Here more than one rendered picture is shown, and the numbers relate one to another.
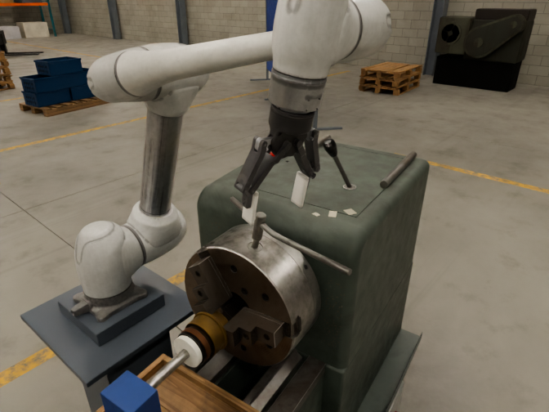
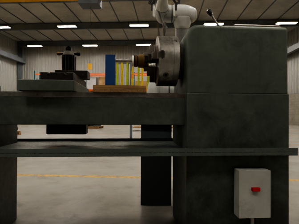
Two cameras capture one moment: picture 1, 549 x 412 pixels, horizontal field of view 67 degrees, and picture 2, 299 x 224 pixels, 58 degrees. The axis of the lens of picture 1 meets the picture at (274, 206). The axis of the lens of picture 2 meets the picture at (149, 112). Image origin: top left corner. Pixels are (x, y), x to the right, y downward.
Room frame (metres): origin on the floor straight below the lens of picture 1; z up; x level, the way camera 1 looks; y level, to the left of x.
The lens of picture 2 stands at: (-0.34, -1.24, 0.74)
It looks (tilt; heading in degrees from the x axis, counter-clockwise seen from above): 1 degrees up; 52
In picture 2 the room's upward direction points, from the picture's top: straight up
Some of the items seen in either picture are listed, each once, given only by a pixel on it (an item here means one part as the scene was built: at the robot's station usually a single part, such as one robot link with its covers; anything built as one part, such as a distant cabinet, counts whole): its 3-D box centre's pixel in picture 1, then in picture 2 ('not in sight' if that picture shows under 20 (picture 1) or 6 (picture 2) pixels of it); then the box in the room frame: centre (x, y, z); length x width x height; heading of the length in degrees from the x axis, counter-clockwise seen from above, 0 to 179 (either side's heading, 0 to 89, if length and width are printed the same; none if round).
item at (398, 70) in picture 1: (390, 78); not in sight; (8.77, -2.40, 0.22); 1.25 x 0.86 x 0.44; 142
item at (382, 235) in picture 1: (319, 230); (224, 66); (1.12, -0.14, 1.06); 0.59 x 0.48 x 0.39; 147
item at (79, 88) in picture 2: not in sight; (58, 89); (0.23, 0.46, 0.90); 0.53 x 0.30 x 0.06; 57
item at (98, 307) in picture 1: (104, 293); not in sight; (1.09, 0.57, 0.83); 0.22 x 0.18 x 0.06; 141
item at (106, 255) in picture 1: (104, 255); (157, 88); (1.12, 0.55, 0.97); 0.18 x 0.16 x 0.22; 142
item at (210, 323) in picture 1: (205, 335); (141, 61); (0.65, 0.15, 1.08); 0.09 x 0.09 x 0.09; 57
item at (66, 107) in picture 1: (62, 82); not in sight; (7.20, 3.62, 0.39); 1.20 x 0.80 x 0.79; 147
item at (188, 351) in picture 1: (167, 370); (123, 60); (0.56, 0.21, 1.08); 0.13 x 0.07 x 0.07; 147
